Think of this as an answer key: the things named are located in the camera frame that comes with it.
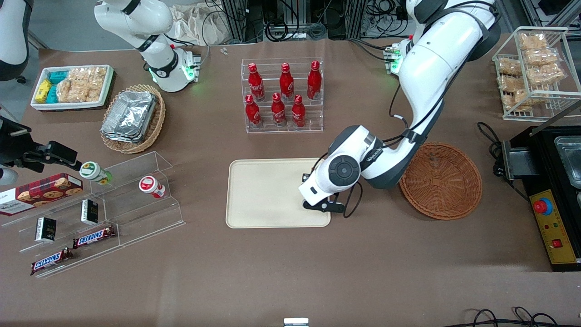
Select clear acrylic bottle rack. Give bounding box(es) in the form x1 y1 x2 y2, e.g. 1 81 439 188
240 57 324 134

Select bagged fried snack pack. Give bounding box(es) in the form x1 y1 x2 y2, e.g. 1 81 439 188
524 49 562 67
518 32 548 51
501 89 544 112
526 63 567 86
497 58 523 77
497 74 525 93

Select black machine with yellow panel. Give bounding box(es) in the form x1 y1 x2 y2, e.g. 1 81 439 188
501 100 581 273

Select cream plastic serving tray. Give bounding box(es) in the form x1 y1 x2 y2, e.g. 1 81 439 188
226 158 332 229

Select red capped small bottle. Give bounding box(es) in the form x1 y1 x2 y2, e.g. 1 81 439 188
138 175 167 199

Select black machine power cable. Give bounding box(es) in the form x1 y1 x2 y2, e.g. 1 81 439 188
476 121 530 201

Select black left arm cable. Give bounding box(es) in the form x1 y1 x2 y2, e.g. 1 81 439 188
313 82 448 219

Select white wire rack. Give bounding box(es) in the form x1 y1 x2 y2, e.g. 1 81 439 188
492 26 581 122

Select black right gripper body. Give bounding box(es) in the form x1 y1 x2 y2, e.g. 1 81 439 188
0 116 34 169

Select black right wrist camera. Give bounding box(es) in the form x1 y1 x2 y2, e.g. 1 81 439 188
23 140 83 173

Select clear bagged rice crackers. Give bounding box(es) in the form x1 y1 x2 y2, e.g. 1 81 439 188
68 67 108 89
56 79 103 104

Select white rectangular snack bin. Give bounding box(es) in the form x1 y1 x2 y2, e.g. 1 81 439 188
30 64 114 111

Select green capped small bottle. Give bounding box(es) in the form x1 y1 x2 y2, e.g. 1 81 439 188
79 161 113 186

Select yellow snack packet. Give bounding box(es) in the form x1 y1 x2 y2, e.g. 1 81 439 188
35 79 52 104

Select red cola bottle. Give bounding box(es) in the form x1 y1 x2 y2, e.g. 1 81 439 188
245 94 263 129
307 60 323 101
271 92 288 128
279 63 295 102
247 63 266 102
291 94 307 129

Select red chocolate chip cookie box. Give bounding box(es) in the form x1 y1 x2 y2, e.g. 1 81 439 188
0 173 84 217

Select crumpled beige paper bag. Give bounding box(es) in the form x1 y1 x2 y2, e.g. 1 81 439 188
170 4 228 46

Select empty brown wicker basket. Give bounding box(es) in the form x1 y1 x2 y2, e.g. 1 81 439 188
399 142 483 221

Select wicker basket holding foil trays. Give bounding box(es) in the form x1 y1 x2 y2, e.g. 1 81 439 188
100 84 167 154

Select clear acrylic stepped shelf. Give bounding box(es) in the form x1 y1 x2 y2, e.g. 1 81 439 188
0 151 186 279

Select aluminium frame with cables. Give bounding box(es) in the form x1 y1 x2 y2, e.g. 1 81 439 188
220 0 409 42

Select black floor cables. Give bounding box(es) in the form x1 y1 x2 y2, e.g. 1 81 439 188
447 307 581 327

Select small dark green box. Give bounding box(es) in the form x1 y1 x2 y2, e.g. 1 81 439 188
80 198 99 226
34 217 58 243

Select stack of foil trays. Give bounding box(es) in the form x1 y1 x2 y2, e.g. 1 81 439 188
100 90 158 144

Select snickers chocolate bar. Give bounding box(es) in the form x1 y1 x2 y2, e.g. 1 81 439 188
72 225 117 250
30 247 74 276

